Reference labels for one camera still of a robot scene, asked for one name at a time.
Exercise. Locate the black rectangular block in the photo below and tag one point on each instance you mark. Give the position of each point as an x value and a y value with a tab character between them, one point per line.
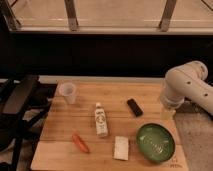
134	107

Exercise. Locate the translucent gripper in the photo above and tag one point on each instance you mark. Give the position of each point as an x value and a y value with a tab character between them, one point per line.
167	114

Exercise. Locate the white bottle lying down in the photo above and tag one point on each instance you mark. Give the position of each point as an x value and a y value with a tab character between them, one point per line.
100	121

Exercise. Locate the green bowl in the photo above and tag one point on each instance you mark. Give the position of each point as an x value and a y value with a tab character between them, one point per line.
155	142

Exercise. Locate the white sponge block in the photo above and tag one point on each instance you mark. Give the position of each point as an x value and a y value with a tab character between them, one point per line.
121	148

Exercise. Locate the orange carrot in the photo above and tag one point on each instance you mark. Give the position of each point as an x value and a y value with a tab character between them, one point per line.
80	143

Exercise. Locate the black chair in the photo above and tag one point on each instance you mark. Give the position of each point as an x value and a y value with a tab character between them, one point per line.
23	102

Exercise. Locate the clear plastic cup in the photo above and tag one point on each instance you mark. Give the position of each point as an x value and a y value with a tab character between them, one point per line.
68	91

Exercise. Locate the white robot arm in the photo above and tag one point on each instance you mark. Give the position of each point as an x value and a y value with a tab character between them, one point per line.
187	81

